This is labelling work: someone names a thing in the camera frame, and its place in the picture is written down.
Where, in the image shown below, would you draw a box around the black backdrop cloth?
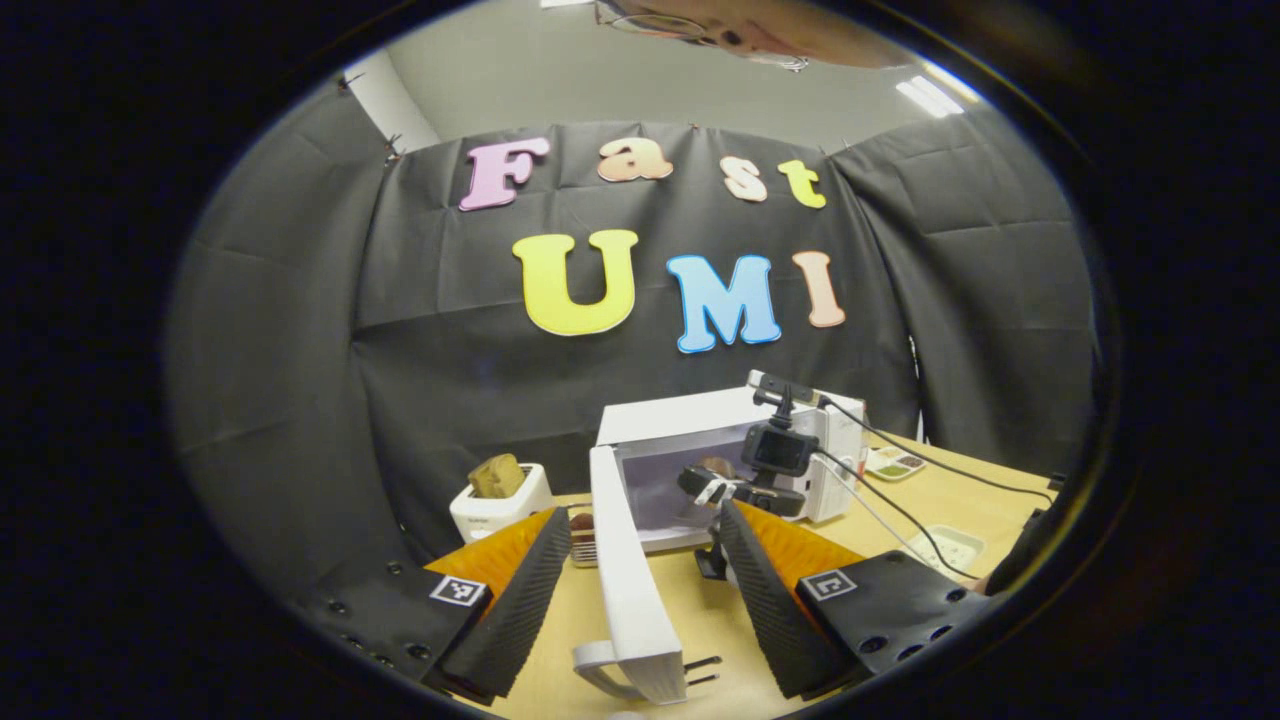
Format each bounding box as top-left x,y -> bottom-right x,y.
165,85 -> 1101,601

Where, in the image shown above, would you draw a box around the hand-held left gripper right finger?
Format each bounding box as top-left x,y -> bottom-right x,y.
718,498 -> 991,701

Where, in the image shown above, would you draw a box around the white divided dish of beans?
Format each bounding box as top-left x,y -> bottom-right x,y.
865,445 -> 926,481

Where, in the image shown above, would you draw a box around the glass jar brown contents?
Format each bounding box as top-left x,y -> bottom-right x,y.
568,505 -> 601,568

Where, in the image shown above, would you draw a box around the grey cable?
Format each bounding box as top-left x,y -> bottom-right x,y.
812,450 -> 981,579

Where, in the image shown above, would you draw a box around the white toaster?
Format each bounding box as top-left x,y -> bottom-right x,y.
450,463 -> 554,544

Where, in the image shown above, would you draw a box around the white microwave oven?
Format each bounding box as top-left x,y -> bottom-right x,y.
572,372 -> 869,706

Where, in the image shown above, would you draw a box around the pale green square plate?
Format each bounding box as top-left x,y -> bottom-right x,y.
905,525 -> 986,576

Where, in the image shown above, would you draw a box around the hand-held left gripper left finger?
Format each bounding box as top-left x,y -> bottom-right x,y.
300,505 -> 573,706

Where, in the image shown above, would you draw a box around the brown bread slice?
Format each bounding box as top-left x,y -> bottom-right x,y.
468,453 -> 526,499

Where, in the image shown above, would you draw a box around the black cable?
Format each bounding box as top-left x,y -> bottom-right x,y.
818,397 -> 1058,498

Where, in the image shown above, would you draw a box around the ceiling light panel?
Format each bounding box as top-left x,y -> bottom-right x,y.
895,75 -> 966,119

